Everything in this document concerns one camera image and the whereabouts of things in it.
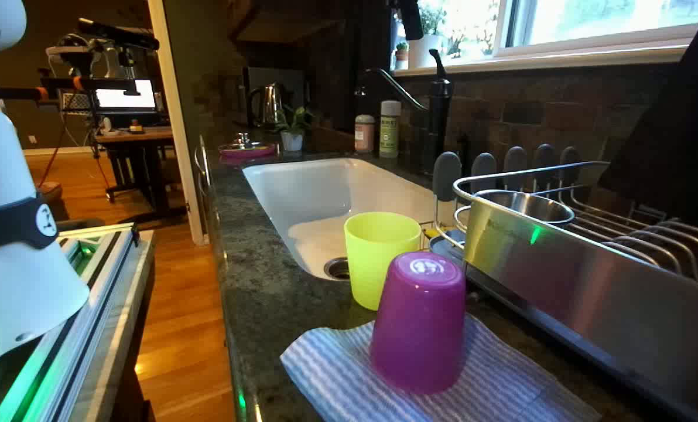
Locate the lime green plastic cup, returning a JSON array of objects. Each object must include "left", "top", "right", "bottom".
[{"left": 342, "top": 210, "right": 425, "bottom": 314}]

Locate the small potted plant white pot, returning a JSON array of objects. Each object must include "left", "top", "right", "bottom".
[{"left": 274, "top": 104, "right": 316, "bottom": 153}]

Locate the kitchen window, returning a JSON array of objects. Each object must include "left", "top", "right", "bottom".
[{"left": 392, "top": 0, "right": 698, "bottom": 77}]

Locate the metal robot cart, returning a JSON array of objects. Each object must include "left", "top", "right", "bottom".
[{"left": 0, "top": 221, "right": 158, "bottom": 422}]

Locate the dark wooden desk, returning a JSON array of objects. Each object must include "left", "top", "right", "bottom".
[{"left": 91, "top": 124, "right": 181, "bottom": 221}]

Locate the black kitchen faucet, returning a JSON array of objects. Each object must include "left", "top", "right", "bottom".
[{"left": 363, "top": 46, "right": 455, "bottom": 179}]

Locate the computer monitor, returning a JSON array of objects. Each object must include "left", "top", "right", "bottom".
[{"left": 91, "top": 77, "right": 160, "bottom": 113}]

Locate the steel kettle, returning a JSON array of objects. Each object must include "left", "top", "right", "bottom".
[{"left": 248, "top": 79, "right": 288, "bottom": 131}]

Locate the black camera rig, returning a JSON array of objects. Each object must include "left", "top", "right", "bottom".
[{"left": 41, "top": 17, "right": 161, "bottom": 104}]

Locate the pink tray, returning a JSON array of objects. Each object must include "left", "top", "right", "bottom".
[{"left": 217, "top": 139, "right": 278, "bottom": 168}]

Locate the pale pink soap bottle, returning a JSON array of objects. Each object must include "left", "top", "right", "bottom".
[{"left": 351, "top": 113, "right": 378, "bottom": 154}]

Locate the blue striped dish cloth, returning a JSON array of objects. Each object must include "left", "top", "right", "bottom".
[{"left": 278, "top": 311, "right": 602, "bottom": 422}]

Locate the green soap bottle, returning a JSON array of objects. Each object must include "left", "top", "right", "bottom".
[{"left": 378, "top": 99, "right": 402, "bottom": 162}]

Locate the white kitchen sink basin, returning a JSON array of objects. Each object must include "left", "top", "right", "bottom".
[{"left": 242, "top": 158, "right": 457, "bottom": 285}]

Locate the clear glass lid steel rim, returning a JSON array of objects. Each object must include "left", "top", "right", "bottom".
[{"left": 453, "top": 188, "right": 578, "bottom": 229}]

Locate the steel sink drain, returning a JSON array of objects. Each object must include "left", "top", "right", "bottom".
[{"left": 322, "top": 256, "right": 354, "bottom": 281}]

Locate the purple plastic cup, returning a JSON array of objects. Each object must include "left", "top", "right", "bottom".
[{"left": 368, "top": 251, "right": 469, "bottom": 396}]

